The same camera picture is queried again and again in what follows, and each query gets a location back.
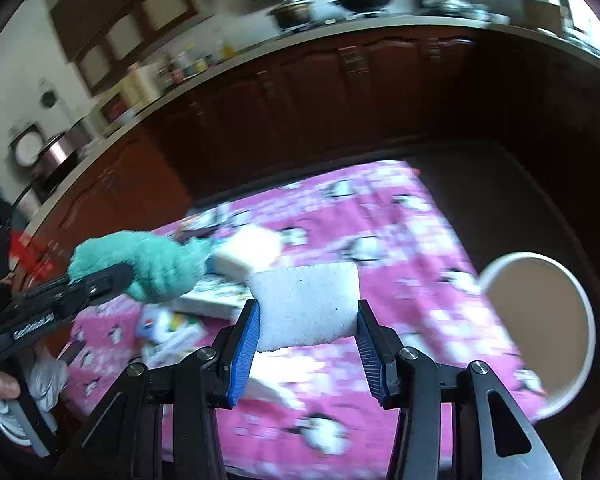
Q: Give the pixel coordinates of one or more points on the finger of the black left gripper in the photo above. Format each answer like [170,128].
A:
[97,282]

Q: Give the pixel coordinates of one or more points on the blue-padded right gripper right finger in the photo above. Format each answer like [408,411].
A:
[404,380]

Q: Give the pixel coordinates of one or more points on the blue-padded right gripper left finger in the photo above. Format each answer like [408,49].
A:
[210,378]

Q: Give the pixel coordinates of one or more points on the colourful small package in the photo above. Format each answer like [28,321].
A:
[167,336]

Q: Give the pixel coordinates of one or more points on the teal fuzzy cloth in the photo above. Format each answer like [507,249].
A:
[163,269]

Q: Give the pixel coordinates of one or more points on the white paper carton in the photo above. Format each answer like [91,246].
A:
[214,297]

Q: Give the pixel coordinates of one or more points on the white sponge block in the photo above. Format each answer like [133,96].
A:
[306,305]

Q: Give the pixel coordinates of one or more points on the white foam block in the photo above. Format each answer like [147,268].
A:
[248,250]

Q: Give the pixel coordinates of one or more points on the white trash bucket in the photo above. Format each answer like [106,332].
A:
[546,311]

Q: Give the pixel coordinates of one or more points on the brown upper kitchen cabinets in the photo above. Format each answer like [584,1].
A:
[102,38]

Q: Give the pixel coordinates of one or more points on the brown kitchen cabinets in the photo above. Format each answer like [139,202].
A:
[502,123]
[102,38]

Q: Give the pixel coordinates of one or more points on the brown lower kitchen cabinets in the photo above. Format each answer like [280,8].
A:
[502,123]

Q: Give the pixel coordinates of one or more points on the person's left hand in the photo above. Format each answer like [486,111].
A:
[45,377]

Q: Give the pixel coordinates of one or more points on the pink penguin table cloth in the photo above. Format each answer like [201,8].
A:
[309,251]

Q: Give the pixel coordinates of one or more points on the steel cooking pot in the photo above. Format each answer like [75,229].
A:
[292,14]

